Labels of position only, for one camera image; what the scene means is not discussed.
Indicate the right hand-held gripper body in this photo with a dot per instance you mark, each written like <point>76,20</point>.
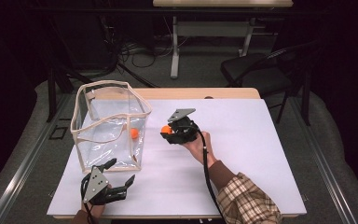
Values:
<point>185,130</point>

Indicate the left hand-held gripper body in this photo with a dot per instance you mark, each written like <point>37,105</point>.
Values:
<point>94,185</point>

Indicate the orange ball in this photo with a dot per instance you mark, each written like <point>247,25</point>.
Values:
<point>134,133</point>
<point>166,129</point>

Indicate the clear plastic bag beige trim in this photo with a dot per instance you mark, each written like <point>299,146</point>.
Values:
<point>110,133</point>

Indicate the person's right hand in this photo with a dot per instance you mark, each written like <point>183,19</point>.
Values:
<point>199,149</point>

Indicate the person's left hand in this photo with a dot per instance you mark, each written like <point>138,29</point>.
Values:
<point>94,210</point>

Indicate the wooden table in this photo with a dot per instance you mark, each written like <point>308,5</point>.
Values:
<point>180,93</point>

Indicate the dark round table grommet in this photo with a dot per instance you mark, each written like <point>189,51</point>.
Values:
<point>208,97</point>

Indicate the white table mat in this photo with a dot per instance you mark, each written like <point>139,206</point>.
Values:
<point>245,130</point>

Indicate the black folding chair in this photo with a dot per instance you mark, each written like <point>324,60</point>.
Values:
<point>254,73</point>

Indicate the black metal stand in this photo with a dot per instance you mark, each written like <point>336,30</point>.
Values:
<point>51,93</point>

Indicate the white-legged background desk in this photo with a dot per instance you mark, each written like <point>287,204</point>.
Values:
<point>211,29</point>

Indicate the metal floor rail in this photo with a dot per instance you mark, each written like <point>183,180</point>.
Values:
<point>28,161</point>
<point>323,161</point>

